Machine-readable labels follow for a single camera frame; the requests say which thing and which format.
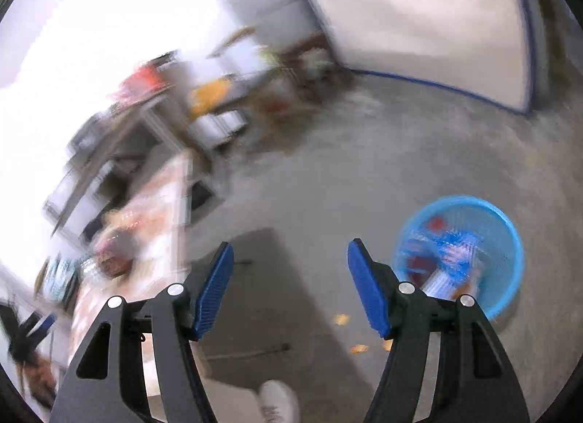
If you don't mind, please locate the blue plastic trash basket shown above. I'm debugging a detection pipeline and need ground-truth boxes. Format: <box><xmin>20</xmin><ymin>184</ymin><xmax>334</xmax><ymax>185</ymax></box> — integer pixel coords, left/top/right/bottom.
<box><xmin>391</xmin><ymin>195</ymin><xmax>525</xmax><ymax>320</ymax></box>

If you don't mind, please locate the white shoe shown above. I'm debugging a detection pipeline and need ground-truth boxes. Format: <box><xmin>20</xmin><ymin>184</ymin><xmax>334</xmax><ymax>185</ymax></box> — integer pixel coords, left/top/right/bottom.
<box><xmin>258</xmin><ymin>380</ymin><xmax>301</xmax><ymax>423</ymax></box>

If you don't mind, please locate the pink plastic bags pile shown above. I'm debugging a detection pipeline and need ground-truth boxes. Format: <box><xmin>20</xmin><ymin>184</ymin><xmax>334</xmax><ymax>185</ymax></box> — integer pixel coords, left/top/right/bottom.
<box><xmin>116</xmin><ymin>64</ymin><xmax>167</xmax><ymax>104</ymax></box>

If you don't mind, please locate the wooden armchair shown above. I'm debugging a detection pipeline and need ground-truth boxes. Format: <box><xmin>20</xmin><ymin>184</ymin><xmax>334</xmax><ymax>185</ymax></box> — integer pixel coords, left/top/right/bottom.
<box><xmin>208</xmin><ymin>26</ymin><xmax>341</xmax><ymax>114</ymax></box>

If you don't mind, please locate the white mattress blue trim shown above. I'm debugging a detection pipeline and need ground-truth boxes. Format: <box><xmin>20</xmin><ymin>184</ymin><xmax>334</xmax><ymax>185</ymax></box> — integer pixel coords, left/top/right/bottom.
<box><xmin>309</xmin><ymin>0</ymin><xmax>539</xmax><ymax>113</ymax></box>

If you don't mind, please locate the wooden side table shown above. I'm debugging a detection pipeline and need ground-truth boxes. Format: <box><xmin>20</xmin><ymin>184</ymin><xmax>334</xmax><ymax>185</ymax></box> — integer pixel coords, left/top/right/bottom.
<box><xmin>43</xmin><ymin>83</ymin><xmax>211</xmax><ymax>243</ymax></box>

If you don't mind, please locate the orange plastic bag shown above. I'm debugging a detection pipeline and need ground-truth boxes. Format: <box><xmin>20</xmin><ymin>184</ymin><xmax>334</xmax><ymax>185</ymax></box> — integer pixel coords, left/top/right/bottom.
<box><xmin>189</xmin><ymin>77</ymin><xmax>232</xmax><ymax>120</ymax></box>

